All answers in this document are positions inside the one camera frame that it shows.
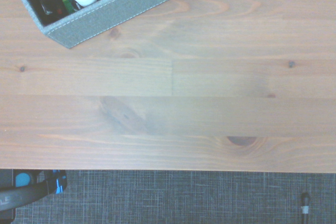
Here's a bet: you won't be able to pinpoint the grey fabric desk organizer holder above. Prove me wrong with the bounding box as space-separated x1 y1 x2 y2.
4 0 207 49

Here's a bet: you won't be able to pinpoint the black and blue headphones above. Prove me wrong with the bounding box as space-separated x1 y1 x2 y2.
0 169 68 212

